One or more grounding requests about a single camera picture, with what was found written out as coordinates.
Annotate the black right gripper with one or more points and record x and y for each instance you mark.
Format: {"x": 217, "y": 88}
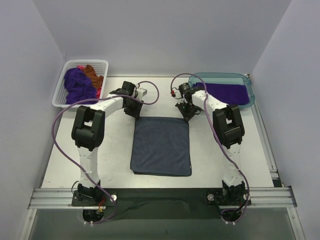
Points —
{"x": 186, "y": 111}

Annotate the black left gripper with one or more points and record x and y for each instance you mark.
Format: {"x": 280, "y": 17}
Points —
{"x": 133, "y": 111}

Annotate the grey towel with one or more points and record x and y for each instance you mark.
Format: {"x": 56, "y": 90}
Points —
{"x": 161, "y": 147}

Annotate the purple towel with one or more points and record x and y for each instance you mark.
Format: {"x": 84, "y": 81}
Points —
{"x": 232, "y": 94}
{"x": 78, "y": 85}

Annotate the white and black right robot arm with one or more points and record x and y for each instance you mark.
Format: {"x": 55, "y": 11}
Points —
{"x": 226, "y": 121}

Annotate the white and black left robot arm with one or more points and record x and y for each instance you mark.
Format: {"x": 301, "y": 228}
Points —
{"x": 88, "y": 132}

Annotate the pink red cloth in basket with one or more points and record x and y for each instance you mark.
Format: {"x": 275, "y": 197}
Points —
{"x": 98, "y": 93}

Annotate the brown cloth in basket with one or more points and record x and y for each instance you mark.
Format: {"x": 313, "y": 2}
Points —
{"x": 96, "y": 80}

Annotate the teal plastic bin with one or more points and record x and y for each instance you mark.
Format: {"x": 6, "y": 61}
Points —
{"x": 201, "y": 78}

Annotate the white plastic laundry basket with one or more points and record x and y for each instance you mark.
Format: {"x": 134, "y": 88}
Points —
{"x": 60, "y": 94}

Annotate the purple towel in basket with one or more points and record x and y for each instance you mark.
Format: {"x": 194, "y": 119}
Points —
{"x": 78, "y": 85}

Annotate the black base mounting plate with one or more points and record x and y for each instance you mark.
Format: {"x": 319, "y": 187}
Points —
{"x": 164, "y": 204}

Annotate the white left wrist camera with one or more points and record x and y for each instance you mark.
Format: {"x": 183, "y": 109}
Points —
{"x": 140, "y": 93}

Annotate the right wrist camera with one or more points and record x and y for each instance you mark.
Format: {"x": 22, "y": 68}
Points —
{"x": 183, "y": 88}

